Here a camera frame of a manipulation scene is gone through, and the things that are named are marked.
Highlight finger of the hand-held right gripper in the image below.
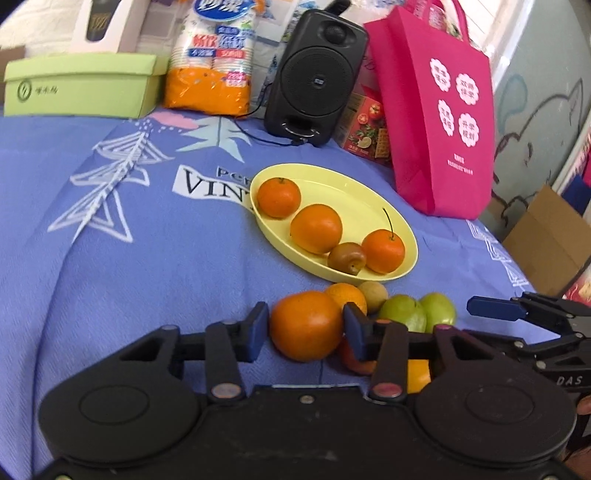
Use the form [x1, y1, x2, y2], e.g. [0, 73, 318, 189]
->
[466, 292, 591, 334]
[464, 329, 591, 365]

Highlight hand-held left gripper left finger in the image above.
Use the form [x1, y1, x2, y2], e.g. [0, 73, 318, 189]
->
[119, 301, 270, 402]

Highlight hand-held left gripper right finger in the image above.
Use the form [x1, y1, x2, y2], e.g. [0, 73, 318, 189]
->
[342, 303, 498, 400]

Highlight large orange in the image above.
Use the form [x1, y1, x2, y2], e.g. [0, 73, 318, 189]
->
[269, 291, 345, 363]

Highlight yellow oval plate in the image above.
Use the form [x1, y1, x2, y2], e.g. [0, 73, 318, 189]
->
[249, 163, 419, 284]

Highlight reddish orange fruit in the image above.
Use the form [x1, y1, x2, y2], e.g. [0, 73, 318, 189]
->
[338, 337, 378, 376]

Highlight yellowish orange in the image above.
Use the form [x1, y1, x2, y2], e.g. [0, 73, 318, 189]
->
[325, 283, 368, 315]

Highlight tan kiwi fruit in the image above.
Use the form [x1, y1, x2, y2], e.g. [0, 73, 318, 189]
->
[358, 281, 389, 313]

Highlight green fruit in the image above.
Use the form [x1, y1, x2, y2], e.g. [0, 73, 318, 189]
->
[378, 295, 428, 334]
[419, 292, 457, 333]

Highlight yellow orange fruit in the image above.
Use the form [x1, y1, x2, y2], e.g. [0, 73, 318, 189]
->
[406, 360, 432, 394]

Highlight small brown fruit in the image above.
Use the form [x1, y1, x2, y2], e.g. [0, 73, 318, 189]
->
[327, 242, 368, 276]

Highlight brown cardboard box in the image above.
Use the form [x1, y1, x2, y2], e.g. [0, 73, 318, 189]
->
[502, 185, 591, 297]

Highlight red packet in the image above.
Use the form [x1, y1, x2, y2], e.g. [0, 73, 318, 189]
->
[564, 265, 591, 306]

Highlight orange with dark stem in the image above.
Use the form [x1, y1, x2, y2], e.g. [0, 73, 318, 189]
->
[361, 208, 406, 275]

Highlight blue printed tablecloth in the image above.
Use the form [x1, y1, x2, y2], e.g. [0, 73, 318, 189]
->
[0, 108, 539, 477]

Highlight round orange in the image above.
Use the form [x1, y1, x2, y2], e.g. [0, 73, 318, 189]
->
[290, 204, 343, 255]

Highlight small mandarin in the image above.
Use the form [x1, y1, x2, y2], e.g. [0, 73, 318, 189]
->
[257, 177, 302, 219]

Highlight pink fabric tote bag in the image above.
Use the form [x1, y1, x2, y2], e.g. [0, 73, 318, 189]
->
[363, 0, 496, 220]

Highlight tomato print cracker box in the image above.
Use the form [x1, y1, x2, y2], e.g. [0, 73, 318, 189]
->
[333, 92, 394, 167]

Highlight black portable speaker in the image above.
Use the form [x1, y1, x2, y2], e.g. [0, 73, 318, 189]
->
[264, 9, 370, 148]

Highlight pack of paper cups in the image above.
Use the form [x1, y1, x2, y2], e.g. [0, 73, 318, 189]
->
[165, 0, 257, 116]

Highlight white plastic package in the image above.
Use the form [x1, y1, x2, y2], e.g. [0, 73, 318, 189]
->
[252, 0, 306, 95]

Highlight light green cardboard box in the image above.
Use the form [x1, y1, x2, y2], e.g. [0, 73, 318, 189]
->
[4, 53, 171, 118]

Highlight white and black box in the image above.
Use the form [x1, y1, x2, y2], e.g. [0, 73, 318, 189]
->
[71, 0, 151, 54]

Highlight black speaker cable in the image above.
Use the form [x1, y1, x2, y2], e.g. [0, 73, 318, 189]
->
[233, 114, 306, 148]

